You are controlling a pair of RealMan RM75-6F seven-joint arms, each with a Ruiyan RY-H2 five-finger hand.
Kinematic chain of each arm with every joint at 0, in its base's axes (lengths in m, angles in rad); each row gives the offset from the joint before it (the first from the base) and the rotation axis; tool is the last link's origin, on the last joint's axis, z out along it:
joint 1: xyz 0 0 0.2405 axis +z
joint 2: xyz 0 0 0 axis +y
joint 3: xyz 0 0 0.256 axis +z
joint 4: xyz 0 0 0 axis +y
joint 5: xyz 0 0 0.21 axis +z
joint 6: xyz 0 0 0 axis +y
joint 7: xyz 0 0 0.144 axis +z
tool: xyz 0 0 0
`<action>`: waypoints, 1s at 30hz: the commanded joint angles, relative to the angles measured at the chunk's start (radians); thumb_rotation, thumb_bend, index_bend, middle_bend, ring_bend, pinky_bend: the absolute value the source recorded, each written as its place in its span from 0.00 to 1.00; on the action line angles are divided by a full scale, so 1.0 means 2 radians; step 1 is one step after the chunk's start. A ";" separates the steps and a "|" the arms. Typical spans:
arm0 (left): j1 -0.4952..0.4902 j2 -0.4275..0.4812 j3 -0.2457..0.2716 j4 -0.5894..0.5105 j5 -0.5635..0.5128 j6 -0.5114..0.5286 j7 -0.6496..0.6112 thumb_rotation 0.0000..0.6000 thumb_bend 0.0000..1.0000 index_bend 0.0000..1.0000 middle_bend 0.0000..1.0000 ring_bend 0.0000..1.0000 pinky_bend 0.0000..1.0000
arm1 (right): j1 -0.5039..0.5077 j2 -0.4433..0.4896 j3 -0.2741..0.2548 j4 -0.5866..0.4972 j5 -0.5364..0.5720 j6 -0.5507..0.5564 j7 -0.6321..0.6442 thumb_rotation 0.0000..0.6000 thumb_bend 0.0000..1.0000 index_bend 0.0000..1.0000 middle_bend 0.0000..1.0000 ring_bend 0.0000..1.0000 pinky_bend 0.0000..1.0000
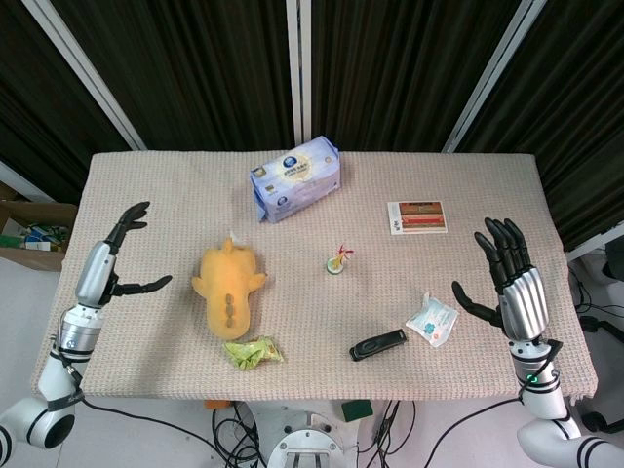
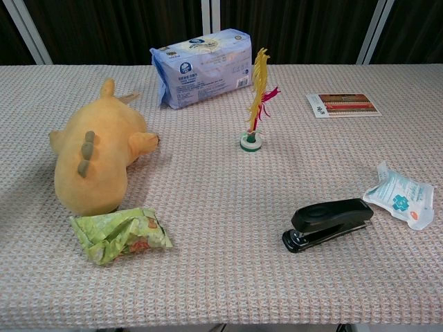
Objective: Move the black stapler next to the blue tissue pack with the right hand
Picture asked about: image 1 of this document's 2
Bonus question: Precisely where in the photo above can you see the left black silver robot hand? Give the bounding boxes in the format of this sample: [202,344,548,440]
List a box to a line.
[73,201,174,313]

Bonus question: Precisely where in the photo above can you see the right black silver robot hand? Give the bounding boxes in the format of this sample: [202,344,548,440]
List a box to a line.
[450,216,551,342]

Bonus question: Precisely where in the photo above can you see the black rectangular device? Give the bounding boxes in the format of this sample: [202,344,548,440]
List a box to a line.
[348,329,409,363]

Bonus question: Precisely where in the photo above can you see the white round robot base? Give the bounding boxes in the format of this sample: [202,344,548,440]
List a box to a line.
[265,404,360,468]

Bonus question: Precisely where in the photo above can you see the cardboard box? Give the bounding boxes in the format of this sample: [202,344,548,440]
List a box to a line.
[0,199,79,272]

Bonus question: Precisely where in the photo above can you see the white teal plastic pouch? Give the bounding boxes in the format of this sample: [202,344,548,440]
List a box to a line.
[405,292,459,349]

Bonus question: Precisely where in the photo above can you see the striped printed card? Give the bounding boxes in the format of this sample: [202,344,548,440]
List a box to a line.
[387,200,449,236]

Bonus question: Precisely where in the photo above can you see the orange plush toy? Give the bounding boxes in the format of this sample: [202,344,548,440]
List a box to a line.
[190,235,268,341]

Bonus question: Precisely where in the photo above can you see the green snack bag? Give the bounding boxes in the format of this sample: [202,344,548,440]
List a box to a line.
[222,335,285,372]

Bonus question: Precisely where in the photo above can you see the black curtain panel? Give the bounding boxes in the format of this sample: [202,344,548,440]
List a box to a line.
[309,0,519,153]
[0,0,134,204]
[51,0,294,153]
[456,0,624,253]

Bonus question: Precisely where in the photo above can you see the feather shuttlecock toy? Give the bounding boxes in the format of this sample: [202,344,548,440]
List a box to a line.
[325,243,356,275]

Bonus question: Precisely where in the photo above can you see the green pad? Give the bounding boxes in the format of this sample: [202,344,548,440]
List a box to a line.
[340,399,374,423]

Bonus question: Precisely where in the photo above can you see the beige waffle weave tablecloth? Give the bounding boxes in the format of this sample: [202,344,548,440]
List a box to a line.
[29,150,599,405]

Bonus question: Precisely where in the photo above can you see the blue tissue pack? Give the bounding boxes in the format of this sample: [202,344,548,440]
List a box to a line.
[249,135,342,225]

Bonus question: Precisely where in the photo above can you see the white partition rail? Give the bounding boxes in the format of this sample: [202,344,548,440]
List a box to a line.
[564,227,624,263]
[0,159,56,204]

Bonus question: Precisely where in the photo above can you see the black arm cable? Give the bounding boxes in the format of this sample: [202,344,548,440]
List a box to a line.
[422,393,527,468]
[72,389,267,468]

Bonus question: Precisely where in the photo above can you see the white partition post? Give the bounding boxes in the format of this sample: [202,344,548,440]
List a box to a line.
[442,0,543,153]
[33,0,147,151]
[286,0,314,147]

